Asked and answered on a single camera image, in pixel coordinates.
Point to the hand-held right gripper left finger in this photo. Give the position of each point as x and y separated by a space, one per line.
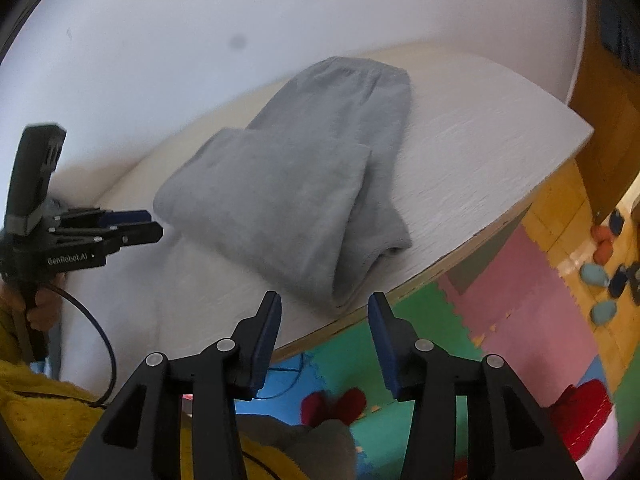
265 345

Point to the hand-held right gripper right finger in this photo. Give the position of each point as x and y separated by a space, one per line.
382 345

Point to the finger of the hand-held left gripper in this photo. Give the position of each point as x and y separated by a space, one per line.
127 217
142 234

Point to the grey sweatpants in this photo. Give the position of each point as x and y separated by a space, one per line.
290 185

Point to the person's left forearm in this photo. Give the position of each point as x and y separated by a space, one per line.
40 425

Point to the person's left hand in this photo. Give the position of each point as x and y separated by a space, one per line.
47 307

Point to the red slipper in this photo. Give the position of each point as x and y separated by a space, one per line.
315 407
350 404

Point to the scattered small coloured beanbags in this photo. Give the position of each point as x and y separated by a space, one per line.
603 250

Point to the dark blue cloth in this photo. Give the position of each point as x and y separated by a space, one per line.
620 30

